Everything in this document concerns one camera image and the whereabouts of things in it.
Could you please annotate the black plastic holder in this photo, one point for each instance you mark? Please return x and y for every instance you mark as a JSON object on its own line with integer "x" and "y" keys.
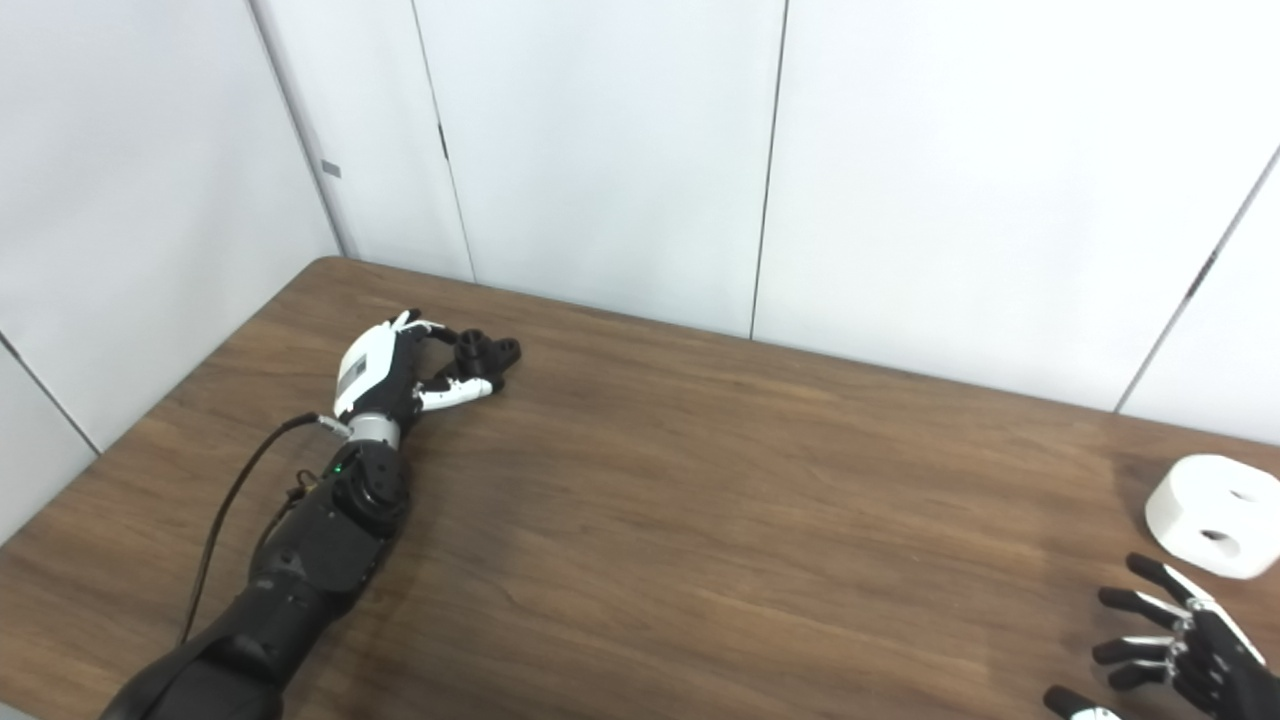
{"x": 495, "y": 352}

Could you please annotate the round white cylindrical piece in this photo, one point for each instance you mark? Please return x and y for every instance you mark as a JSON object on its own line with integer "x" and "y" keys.
{"x": 1210, "y": 500}

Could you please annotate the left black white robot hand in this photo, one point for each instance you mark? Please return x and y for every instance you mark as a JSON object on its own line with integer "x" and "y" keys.
{"x": 375, "y": 375}

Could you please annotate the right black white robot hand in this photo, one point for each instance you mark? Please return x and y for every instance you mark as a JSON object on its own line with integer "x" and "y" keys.
{"x": 1225, "y": 650}

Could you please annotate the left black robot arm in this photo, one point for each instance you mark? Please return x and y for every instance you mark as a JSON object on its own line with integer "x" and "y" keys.
{"x": 320, "y": 550}

